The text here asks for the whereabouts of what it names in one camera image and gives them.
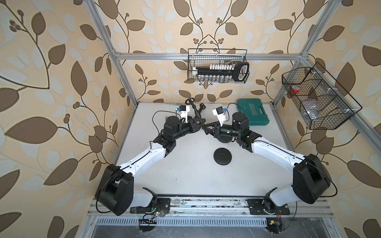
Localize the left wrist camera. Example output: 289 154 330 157
176 105 190 123

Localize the socket set rack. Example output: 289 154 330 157
191 62 250 83

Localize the black mic stand rod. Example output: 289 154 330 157
185 98 201 119

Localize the green tool case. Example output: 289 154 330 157
236 98 269 126

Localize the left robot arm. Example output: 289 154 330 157
95 116 205 216

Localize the plastic bag in basket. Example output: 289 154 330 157
302 99 321 120

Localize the black round base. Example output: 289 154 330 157
218 135 233 143
213 148 232 166

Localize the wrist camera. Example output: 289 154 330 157
176 105 190 123
212 106 227 127

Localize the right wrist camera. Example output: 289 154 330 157
212 106 227 127

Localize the back wire basket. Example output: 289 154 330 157
187 48 250 84

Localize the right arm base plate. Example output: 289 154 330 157
246 198 291 215

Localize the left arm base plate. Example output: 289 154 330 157
129 187 171 217

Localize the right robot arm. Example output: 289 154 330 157
203 113 333 207

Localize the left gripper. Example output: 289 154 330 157
170 117 204 142

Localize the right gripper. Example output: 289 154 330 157
203 120 241 139

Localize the red item in basket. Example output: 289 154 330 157
290 85 301 95

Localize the wire basket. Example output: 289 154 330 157
187 48 250 84
282 62 363 130

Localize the right wire basket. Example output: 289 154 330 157
282 62 363 130

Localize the aluminium frame rail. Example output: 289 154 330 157
87 196 334 218

